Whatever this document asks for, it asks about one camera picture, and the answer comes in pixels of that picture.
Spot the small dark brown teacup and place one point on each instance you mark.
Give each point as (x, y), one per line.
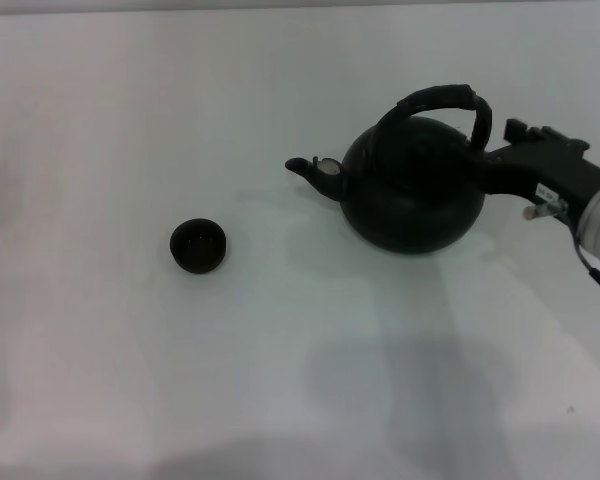
(198, 245)

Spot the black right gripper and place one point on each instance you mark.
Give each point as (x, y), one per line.
(570, 170)

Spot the black round teapot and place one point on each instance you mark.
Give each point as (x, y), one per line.
(415, 200)

